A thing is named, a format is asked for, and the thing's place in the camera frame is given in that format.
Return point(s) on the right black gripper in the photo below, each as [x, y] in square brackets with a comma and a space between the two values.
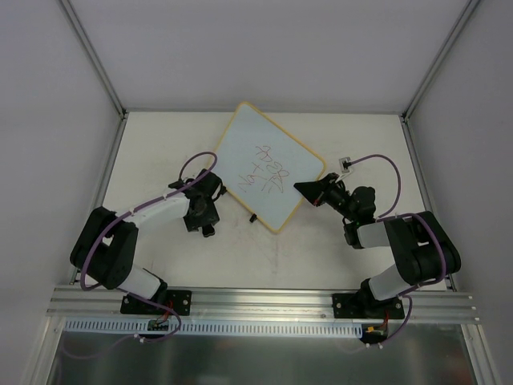
[323, 192]

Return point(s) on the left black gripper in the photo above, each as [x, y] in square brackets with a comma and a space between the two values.
[214, 186]

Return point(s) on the black whiteboard eraser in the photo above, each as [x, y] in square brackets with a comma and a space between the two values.
[208, 231]

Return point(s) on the yellow framed whiteboard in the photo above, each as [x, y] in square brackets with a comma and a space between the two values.
[259, 163]

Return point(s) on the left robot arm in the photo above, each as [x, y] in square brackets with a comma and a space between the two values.
[105, 250]

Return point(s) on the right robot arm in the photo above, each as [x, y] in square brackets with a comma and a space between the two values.
[422, 251]

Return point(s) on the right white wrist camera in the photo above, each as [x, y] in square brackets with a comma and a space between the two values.
[346, 165]

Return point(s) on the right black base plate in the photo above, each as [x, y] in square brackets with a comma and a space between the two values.
[349, 306]

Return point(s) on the aluminium mounting rail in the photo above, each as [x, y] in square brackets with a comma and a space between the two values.
[444, 307]

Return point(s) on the white slotted cable duct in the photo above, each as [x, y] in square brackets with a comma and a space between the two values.
[212, 327]

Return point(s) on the right aluminium frame post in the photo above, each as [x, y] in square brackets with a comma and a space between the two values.
[460, 24]

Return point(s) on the aluminium frame post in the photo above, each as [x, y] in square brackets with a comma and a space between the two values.
[460, 24]
[89, 50]

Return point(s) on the left aluminium frame post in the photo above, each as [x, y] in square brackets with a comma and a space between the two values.
[89, 50]

